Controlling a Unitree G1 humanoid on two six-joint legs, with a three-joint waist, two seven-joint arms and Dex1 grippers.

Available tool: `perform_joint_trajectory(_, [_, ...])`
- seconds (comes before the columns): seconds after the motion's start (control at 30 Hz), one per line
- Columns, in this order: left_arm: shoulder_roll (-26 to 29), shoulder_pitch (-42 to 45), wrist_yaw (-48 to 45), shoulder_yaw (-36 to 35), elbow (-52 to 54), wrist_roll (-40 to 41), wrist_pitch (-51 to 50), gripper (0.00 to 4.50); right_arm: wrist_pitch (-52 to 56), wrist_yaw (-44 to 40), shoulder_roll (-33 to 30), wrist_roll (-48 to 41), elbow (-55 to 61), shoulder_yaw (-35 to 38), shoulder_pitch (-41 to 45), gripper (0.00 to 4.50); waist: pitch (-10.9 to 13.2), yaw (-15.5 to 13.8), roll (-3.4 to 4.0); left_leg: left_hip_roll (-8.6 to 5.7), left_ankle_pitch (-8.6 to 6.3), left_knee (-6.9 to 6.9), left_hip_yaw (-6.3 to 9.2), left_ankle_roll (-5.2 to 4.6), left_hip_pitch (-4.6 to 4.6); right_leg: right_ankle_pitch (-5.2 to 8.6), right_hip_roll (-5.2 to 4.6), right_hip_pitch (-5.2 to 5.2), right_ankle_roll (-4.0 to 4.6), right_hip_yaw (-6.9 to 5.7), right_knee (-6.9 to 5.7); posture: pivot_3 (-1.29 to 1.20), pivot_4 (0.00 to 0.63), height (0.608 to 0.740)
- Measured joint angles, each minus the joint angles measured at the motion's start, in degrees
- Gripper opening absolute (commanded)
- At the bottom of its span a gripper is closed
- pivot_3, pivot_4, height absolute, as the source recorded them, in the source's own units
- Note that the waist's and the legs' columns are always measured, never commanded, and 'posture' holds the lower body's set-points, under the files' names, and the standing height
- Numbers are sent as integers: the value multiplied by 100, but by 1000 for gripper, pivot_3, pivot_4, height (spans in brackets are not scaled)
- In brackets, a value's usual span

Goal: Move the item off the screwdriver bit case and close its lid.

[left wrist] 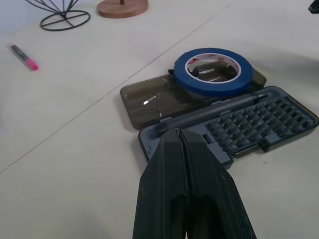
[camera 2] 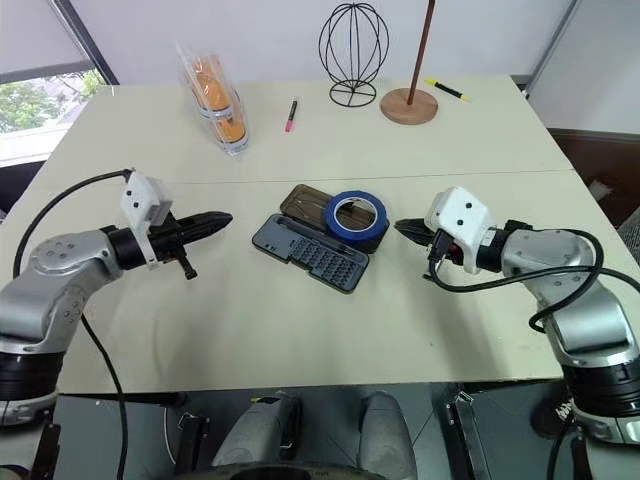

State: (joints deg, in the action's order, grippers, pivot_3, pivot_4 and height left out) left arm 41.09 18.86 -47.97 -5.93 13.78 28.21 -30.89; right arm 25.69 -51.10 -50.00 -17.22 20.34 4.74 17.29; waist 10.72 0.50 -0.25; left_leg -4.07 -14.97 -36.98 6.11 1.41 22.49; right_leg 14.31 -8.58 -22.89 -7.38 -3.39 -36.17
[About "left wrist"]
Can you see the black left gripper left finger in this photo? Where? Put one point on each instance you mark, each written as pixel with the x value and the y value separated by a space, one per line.
pixel 162 174

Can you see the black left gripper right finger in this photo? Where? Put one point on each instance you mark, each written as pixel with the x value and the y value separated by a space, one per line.
pixel 209 179

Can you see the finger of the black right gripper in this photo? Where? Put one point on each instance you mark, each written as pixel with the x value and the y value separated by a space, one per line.
pixel 315 6

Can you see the screwdriver bit case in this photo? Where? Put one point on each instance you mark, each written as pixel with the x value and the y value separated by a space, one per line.
pixel 139 99

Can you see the blue tape roll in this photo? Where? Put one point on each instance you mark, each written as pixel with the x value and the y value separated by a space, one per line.
pixel 189 82

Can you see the wooden stand with round base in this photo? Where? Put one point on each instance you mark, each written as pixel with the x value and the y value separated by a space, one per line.
pixel 119 11

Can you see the pink marker pen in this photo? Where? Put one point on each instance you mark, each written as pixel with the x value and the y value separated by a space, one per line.
pixel 27 61

